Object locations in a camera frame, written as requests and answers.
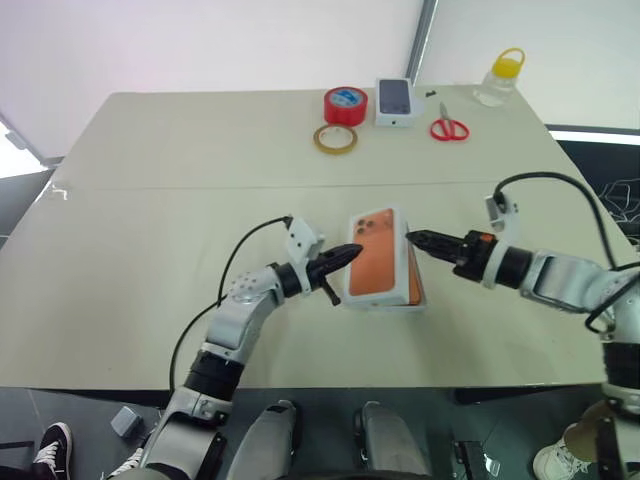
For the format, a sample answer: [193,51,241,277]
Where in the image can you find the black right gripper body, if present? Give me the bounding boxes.
[451,229,498,283]

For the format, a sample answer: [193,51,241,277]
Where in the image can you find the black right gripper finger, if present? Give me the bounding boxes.
[407,238,465,264]
[405,229,469,251]

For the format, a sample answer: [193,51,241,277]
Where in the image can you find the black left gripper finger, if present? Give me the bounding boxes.
[319,253,361,276]
[324,243,365,263]

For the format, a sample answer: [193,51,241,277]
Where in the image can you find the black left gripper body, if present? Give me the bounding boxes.
[301,256,342,308]

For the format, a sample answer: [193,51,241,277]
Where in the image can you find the phone box lid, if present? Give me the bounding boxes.
[341,201,417,308]

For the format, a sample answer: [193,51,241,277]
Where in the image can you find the white phone box base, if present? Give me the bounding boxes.
[349,234,430,315]

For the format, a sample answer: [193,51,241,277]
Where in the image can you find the white box dark phone print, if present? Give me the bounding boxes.
[374,76,427,129]

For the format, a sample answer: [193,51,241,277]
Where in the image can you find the small grey metal block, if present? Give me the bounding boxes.
[110,405,145,440]

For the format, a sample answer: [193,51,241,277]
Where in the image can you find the clear yellowish tape roll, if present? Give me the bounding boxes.
[312,124,360,157]

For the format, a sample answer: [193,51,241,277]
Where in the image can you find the red tape roll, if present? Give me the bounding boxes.
[322,85,369,127]

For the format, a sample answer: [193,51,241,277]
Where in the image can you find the clear jar yellow lid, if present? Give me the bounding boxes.
[471,47,527,108]

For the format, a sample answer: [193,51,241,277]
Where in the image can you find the grey rounded robot leg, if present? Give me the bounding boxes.
[353,400,432,480]
[227,399,302,480]

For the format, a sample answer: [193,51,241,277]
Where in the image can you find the brown trouser leg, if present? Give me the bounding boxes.
[563,401,614,469]

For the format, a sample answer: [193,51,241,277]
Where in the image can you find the black white canvas sneaker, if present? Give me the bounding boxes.
[31,421,74,480]
[106,446,147,480]

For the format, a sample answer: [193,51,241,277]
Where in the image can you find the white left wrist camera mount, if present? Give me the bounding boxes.
[285,215,327,272]

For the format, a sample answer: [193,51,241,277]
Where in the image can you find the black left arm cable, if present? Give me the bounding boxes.
[168,215,294,397]

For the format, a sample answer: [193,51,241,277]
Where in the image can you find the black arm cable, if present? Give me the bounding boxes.
[168,215,294,397]
[491,171,640,333]

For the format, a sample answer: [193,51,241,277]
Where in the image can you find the red handled scissors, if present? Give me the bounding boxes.
[429,101,472,144]

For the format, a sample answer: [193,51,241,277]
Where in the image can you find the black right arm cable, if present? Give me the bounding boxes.
[491,171,640,333]

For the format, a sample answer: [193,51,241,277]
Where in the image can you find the grey window frame post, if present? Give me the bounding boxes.
[406,0,441,87]

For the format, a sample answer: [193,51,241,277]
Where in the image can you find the black floor bracket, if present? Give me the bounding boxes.
[451,438,502,477]

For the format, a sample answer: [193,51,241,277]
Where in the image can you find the white slanted frame bar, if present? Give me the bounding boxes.
[0,110,65,174]

